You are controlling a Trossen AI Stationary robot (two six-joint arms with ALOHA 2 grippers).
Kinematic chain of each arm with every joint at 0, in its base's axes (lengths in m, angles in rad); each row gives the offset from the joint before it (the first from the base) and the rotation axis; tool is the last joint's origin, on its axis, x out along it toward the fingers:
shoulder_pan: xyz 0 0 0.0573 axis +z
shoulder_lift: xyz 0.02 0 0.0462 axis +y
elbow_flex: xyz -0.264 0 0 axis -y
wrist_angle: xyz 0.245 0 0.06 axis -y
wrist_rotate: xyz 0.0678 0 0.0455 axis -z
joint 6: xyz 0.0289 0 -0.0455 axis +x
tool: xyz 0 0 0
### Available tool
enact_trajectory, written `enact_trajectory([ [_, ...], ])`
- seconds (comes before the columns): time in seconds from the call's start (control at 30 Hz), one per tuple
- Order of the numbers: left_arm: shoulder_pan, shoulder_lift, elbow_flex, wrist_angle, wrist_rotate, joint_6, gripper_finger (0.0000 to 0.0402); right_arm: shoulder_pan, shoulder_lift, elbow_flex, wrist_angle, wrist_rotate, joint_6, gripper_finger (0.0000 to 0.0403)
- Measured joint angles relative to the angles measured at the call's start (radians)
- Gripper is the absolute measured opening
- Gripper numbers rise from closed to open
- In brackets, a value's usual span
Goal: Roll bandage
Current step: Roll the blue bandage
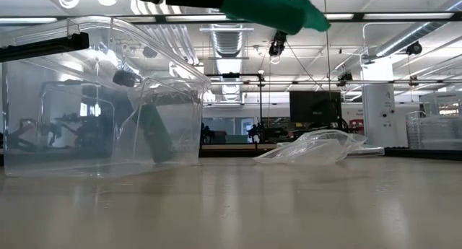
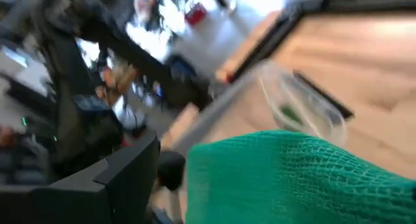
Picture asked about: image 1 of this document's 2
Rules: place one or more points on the clear plastic bag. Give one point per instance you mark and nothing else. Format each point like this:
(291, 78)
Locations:
(314, 149)
(180, 133)

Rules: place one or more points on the silver ventilation duct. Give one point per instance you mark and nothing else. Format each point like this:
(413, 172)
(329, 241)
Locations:
(408, 36)
(227, 43)

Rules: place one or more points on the clear plastic container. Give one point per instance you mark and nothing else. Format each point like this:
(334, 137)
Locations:
(436, 133)

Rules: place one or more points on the white building column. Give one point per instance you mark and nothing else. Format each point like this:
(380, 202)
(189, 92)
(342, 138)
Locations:
(379, 108)

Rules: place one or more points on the red storage bins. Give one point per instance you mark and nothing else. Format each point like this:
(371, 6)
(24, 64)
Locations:
(356, 124)

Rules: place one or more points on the clear container with black clips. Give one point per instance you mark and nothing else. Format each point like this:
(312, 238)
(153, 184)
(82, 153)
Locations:
(43, 47)

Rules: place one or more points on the black monitor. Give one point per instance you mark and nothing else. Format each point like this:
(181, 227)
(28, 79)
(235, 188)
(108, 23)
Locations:
(314, 106)

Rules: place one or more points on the black overhead light bar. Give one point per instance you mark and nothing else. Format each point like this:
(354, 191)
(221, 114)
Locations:
(358, 17)

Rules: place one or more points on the teal elastic bandage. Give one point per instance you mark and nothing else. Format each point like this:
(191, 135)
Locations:
(267, 9)

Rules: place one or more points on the black station frame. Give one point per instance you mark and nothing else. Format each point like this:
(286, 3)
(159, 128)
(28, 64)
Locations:
(231, 75)

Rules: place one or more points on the black aluminium table frame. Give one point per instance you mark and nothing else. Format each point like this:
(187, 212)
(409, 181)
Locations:
(223, 153)

